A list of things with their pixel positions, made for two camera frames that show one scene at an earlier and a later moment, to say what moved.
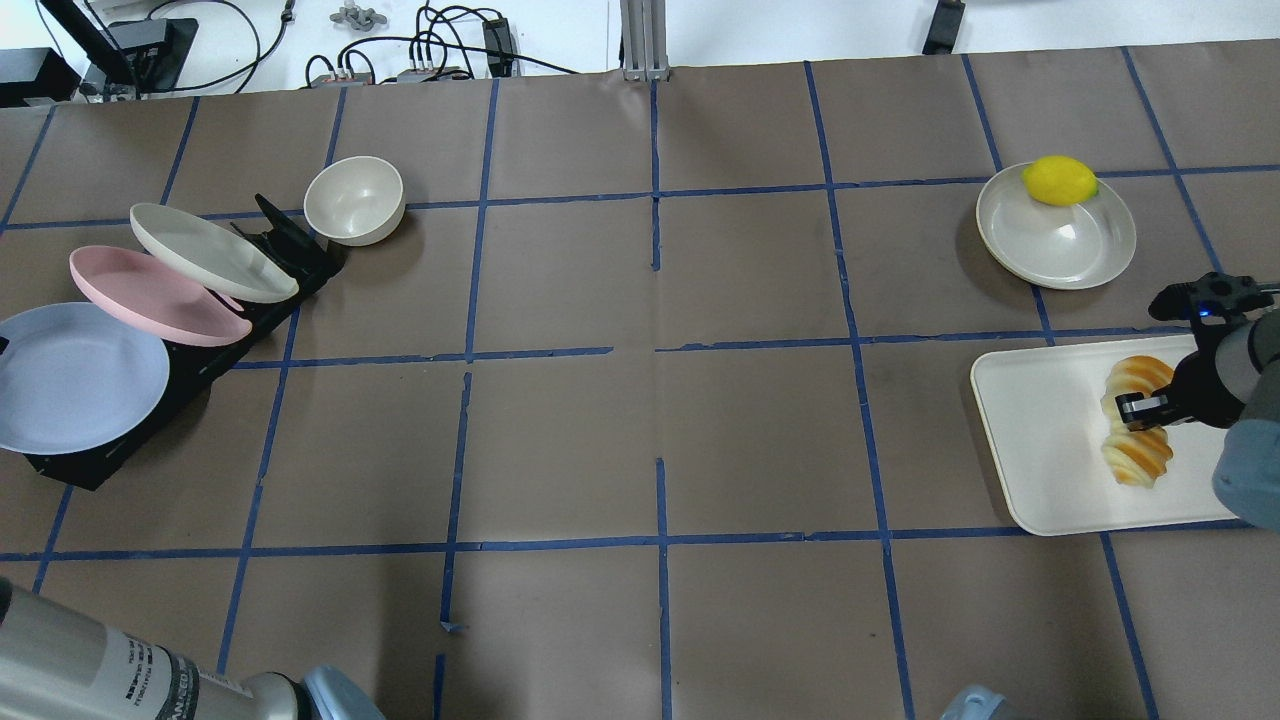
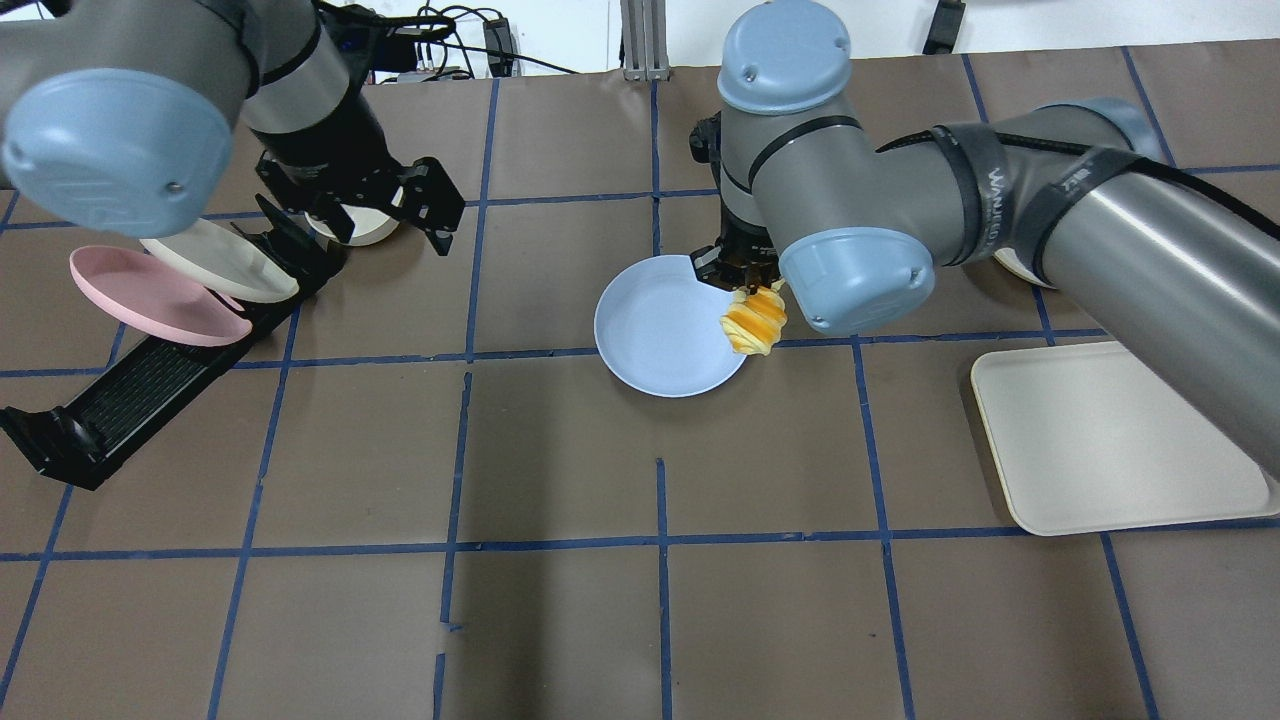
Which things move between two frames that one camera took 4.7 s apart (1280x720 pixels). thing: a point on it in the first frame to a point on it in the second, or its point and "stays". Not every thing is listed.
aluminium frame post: (644, 47) stays
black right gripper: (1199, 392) to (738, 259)
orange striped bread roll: (1139, 457) to (754, 323)
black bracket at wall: (943, 29) stays
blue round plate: (71, 378) to (659, 330)
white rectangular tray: (1043, 408) stays
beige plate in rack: (211, 256) stays
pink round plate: (154, 298) stays
